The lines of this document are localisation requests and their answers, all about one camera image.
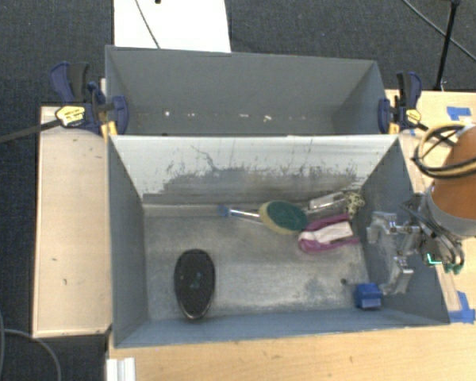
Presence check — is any pale wood board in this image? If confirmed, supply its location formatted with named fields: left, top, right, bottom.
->
left=31, top=105, right=113, bottom=339

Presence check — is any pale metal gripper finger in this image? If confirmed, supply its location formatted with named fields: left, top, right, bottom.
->
left=379, top=256, right=416, bottom=296
left=366, top=210, right=400, bottom=250

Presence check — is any green and yellow scrub brush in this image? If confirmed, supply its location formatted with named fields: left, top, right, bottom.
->
left=216, top=199, right=310, bottom=236

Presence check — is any spotted toy animal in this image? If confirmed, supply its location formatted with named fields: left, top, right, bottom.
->
left=342, top=190, right=367, bottom=220

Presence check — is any purple and white handle tool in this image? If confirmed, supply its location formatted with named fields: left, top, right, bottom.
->
left=297, top=213, right=361, bottom=255

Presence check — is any clear plastic bottle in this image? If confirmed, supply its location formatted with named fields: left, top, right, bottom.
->
left=308, top=191, right=348, bottom=214

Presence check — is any small blue block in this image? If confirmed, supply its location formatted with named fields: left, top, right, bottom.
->
left=353, top=282, right=383, bottom=310

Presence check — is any grey metal bin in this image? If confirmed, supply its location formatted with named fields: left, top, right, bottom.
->
left=104, top=44, right=451, bottom=349

